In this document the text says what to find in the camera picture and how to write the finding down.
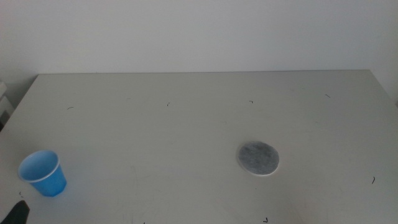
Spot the blue plastic cup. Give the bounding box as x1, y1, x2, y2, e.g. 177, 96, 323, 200
17, 149, 68, 197

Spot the round grey cup mat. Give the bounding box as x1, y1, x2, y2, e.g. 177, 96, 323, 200
237, 141, 280, 177

